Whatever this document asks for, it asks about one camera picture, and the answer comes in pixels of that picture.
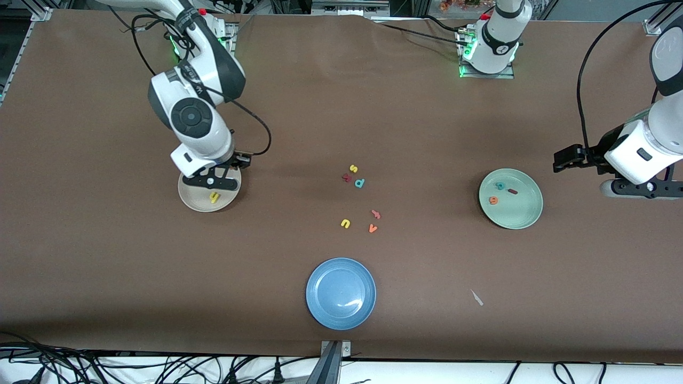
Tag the aluminium frame corner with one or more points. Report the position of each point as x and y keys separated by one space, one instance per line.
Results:
x=652 y=28
x=41 y=14

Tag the beige brown plate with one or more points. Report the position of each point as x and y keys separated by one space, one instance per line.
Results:
x=195 y=201

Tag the black power plug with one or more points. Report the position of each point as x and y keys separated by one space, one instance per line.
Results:
x=277 y=374
x=233 y=376

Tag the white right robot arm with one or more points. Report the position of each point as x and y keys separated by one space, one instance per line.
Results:
x=205 y=133

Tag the small white paper scrap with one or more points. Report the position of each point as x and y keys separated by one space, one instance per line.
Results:
x=476 y=297

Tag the grey metal mounting bracket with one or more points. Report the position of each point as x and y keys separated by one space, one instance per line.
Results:
x=331 y=368

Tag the teal letter d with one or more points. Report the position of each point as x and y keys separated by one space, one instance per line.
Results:
x=362 y=181

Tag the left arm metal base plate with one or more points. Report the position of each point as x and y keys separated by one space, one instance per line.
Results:
x=504 y=76

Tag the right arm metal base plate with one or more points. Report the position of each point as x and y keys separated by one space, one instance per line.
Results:
x=230 y=32

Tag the green plate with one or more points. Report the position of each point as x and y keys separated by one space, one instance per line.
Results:
x=517 y=213

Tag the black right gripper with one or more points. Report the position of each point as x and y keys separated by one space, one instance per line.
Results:
x=238 y=159

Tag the blue plate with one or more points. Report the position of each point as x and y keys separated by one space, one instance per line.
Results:
x=340 y=293

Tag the brown table cover sheet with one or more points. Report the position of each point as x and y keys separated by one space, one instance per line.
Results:
x=106 y=266

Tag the grey power strip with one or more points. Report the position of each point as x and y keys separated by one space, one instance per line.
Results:
x=349 y=7

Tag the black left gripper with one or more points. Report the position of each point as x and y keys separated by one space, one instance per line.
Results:
x=602 y=150

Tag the orange dried flowers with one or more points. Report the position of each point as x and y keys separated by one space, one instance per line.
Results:
x=453 y=5

